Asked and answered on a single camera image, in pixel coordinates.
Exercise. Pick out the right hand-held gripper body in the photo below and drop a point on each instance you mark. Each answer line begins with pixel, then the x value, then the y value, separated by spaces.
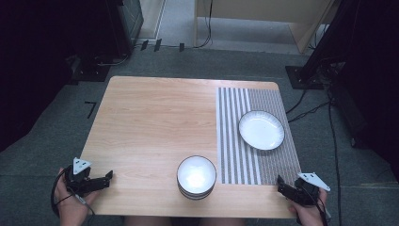
pixel 307 193

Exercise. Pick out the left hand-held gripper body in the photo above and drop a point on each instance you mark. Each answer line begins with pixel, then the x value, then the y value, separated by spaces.
pixel 78 180

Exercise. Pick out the white plate with dark rim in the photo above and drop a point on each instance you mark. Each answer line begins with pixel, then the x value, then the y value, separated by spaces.
pixel 261 129

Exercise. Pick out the white bowl with dark rim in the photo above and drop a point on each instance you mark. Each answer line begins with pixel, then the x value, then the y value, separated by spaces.
pixel 196 174
pixel 196 195
pixel 196 198

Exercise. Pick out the person's right hand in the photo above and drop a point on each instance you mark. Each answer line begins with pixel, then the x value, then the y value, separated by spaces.
pixel 310 215

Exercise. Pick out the person's left hand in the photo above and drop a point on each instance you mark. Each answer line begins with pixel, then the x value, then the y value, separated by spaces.
pixel 72 205

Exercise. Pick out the striped woven placemat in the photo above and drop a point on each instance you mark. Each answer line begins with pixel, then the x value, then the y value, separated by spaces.
pixel 232 141

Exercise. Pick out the black metal stand base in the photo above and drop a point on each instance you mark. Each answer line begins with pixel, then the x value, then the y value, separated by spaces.
pixel 302 78

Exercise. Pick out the dark cabinet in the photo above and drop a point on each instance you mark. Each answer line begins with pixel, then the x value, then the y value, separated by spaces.
pixel 125 25

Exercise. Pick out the black metal stand column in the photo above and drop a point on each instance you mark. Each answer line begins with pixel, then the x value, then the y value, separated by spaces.
pixel 326 37

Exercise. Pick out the light wooden furniture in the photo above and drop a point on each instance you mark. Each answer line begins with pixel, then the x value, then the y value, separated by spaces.
pixel 266 9

